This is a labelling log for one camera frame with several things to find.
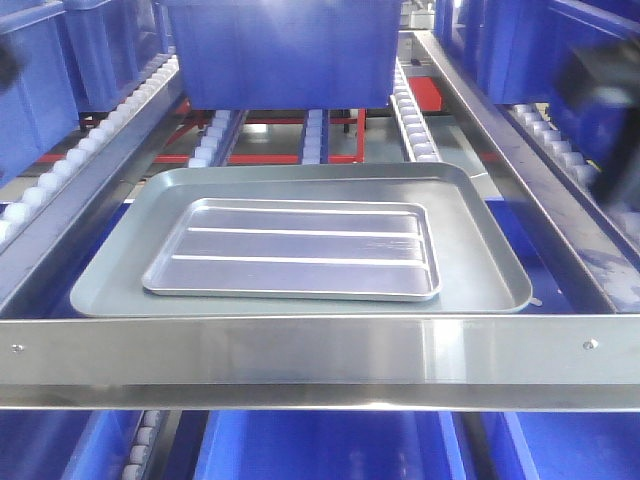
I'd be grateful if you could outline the ribbed silver metal tray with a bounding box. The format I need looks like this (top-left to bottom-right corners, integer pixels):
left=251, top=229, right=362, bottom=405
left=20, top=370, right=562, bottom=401
left=142, top=198, right=442, bottom=302

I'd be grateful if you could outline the large grey metal tray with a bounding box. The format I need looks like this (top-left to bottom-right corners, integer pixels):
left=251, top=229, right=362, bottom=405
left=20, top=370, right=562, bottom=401
left=70, top=162, right=533, bottom=317

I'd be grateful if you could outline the blue bin below shelf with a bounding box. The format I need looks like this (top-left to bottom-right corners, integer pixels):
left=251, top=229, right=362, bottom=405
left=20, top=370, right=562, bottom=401
left=194, top=410, right=471, bottom=479

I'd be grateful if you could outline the right shelf front bar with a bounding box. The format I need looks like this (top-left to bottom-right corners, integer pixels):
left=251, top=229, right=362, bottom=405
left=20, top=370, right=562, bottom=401
left=1, top=314, right=639, bottom=411

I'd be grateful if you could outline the large blue crate on rollers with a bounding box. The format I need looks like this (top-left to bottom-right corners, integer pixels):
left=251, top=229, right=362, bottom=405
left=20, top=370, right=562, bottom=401
left=164, top=1, right=401, bottom=110

